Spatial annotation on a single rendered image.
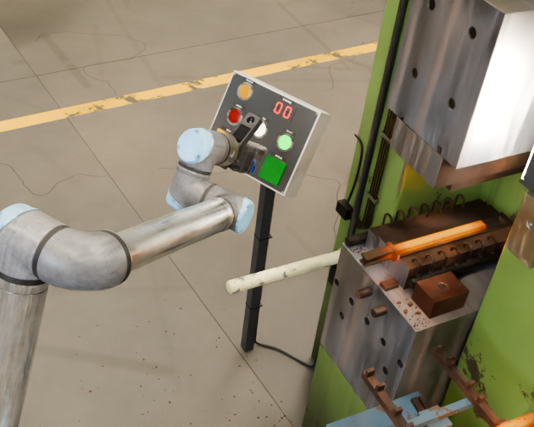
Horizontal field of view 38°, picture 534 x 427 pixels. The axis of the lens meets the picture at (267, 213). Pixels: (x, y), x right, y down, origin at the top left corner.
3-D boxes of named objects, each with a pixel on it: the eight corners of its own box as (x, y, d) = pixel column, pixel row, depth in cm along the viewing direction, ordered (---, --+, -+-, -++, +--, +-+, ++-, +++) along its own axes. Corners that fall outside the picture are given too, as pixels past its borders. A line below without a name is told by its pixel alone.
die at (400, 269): (403, 290, 216) (409, 267, 211) (364, 245, 229) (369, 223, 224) (516, 253, 233) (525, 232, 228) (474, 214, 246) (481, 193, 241)
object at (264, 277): (230, 298, 251) (232, 287, 248) (224, 288, 255) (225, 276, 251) (345, 265, 269) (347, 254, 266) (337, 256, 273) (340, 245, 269)
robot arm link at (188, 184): (191, 220, 196) (208, 175, 194) (156, 202, 200) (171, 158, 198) (209, 219, 205) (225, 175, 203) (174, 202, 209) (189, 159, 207)
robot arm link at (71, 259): (91, 262, 138) (264, 194, 197) (40, 233, 143) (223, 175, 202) (79, 317, 142) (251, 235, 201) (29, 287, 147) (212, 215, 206)
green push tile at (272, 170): (276, 186, 237) (286, 164, 234) (257, 176, 240) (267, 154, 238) (278, 186, 238) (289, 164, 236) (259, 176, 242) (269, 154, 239)
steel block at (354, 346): (382, 432, 232) (415, 331, 204) (319, 342, 257) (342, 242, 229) (522, 375, 255) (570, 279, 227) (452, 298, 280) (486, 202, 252)
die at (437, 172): (433, 189, 194) (442, 158, 188) (389, 146, 207) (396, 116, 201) (556, 158, 211) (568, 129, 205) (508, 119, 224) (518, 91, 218)
